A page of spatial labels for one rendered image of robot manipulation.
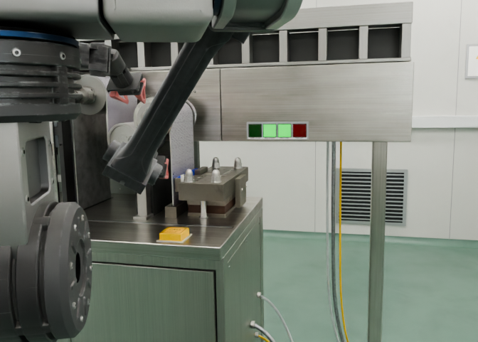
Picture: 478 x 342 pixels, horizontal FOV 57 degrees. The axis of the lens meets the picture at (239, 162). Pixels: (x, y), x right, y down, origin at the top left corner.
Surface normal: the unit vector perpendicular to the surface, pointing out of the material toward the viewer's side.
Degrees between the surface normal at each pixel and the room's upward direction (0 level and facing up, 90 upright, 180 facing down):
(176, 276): 90
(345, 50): 90
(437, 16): 90
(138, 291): 90
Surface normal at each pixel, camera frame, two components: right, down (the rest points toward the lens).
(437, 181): -0.23, 0.14
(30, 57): 0.67, 0.09
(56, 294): 0.16, 0.09
